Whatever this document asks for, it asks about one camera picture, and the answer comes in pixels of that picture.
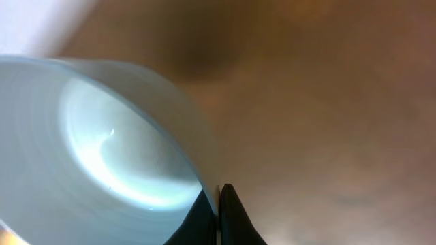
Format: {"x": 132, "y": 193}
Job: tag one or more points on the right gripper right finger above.
{"x": 236, "y": 227}

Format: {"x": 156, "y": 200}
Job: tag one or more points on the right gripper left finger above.
{"x": 199, "y": 226}

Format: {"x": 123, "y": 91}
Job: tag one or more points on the grey plastic bowl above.
{"x": 99, "y": 152}

